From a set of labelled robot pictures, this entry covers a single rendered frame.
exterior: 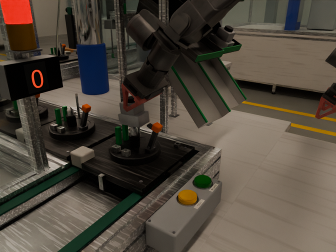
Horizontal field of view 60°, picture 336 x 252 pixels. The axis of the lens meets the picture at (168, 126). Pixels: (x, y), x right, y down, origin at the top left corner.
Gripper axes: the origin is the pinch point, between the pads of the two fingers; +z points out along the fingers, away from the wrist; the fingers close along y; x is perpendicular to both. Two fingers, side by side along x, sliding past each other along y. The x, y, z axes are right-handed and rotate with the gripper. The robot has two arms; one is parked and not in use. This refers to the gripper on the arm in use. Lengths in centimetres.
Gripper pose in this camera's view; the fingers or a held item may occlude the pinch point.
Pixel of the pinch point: (132, 104)
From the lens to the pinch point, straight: 74.7
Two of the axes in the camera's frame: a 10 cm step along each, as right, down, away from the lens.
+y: -5.4, 3.7, -7.5
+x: 6.9, 7.1, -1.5
